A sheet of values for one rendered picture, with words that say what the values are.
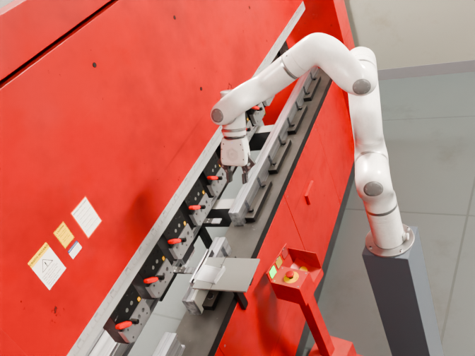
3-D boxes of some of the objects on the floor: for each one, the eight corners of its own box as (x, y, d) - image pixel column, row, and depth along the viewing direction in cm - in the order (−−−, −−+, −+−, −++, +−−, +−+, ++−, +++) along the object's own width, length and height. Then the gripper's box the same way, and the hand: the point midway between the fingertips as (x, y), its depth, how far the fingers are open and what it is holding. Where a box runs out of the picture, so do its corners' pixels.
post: (218, 261, 378) (86, 10, 271) (213, 261, 380) (80, 12, 274) (220, 256, 381) (91, 6, 275) (215, 256, 384) (85, 8, 277)
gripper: (260, 132, 176) (263, 181, 181) (218, 131, 183) (221, 178, 188) (251, 135, 170) (254, 186, 174) (208, 135, 177) (211, 184, 182)
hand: (237, 178), depth 181 cm, fingers open, 5 cm apart
